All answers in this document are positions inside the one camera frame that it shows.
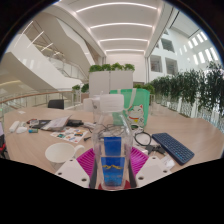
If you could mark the black chair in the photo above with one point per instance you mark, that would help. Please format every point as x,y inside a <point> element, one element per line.
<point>56,104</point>

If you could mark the small potted plants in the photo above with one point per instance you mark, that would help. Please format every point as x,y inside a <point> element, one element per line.
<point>80,88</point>

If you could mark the white cup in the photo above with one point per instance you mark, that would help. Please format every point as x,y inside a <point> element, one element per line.
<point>58,154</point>

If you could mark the dark blue keyboard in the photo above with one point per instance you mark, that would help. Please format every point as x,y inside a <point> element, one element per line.
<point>173,148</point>

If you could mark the tall clear white-cap bottle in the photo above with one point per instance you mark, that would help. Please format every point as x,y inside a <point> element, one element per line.
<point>95,110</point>

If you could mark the colourful sticker sheet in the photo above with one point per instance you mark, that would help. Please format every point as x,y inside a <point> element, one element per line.
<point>68,135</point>

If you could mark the clear blue-label water bottle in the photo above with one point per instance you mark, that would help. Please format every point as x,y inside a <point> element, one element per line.
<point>112,163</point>

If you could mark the green cat-print tote bag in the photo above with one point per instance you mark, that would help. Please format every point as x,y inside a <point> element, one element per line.
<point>138,100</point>

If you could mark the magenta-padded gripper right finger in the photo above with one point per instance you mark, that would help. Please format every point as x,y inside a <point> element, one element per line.
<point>151,170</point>

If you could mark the white flat packet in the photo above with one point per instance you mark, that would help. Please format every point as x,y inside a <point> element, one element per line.
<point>167,162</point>

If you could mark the cyan marker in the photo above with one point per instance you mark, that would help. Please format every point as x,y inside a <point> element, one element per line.
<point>32,131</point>

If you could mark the open notebook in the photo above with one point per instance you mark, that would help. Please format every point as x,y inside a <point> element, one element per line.
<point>56,123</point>

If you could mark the white computer mouse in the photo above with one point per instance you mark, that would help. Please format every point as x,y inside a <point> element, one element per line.
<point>21,130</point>

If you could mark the white chair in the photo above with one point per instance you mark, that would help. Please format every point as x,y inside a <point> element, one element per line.
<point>87,105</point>

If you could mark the small black device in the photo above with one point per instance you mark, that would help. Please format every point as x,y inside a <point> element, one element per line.
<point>75,122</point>

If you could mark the row of green plants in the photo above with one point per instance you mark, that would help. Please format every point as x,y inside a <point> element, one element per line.
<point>193,86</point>

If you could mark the white cabinet with plants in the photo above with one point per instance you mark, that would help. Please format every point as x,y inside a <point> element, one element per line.
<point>110,81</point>

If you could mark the ceiling light strips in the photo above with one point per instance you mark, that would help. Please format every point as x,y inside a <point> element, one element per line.
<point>121,25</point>

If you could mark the white power strip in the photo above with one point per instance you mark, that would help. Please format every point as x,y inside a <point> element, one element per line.
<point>14,126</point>

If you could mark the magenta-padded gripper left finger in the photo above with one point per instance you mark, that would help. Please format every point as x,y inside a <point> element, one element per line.
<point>73,171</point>

